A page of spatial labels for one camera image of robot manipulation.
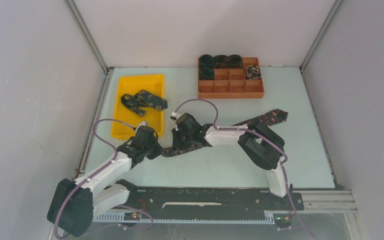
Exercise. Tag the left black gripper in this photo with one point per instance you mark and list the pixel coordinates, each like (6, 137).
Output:
(158, 151)

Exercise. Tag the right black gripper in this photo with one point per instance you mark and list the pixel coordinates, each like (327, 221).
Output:
(176, 143)

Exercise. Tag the dark floral red-dotted tie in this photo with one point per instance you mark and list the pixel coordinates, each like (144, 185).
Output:
(273, 117)

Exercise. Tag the white-patterned tie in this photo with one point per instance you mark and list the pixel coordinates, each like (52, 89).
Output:
(253, 72)

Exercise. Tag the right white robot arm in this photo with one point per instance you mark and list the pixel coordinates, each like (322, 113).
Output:
(263, 146)

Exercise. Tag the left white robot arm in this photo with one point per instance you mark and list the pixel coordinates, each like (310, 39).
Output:
(77, 202)

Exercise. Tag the dark gold-patterned folded tie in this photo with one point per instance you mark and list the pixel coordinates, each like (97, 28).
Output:
(143, 99)

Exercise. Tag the yellow plastic bin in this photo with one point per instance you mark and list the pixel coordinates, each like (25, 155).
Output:
(131, 85)

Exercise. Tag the orange compartment tray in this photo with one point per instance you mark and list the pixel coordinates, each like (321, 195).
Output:
(231, 83)

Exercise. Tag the rolled dark red-patterned tie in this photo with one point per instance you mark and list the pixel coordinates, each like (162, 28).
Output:
(221, 62)

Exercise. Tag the rolled dark gold-patterned tie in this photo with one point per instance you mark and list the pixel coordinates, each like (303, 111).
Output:
(235, 61)

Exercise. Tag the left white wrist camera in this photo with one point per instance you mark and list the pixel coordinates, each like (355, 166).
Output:
(143, 123)

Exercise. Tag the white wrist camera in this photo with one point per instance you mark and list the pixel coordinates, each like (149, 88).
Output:
(143, 123)
(174, 116)

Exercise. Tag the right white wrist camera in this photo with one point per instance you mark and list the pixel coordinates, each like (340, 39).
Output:
(174, 116)

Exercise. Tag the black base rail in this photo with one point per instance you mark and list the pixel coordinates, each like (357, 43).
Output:
(194, 204)

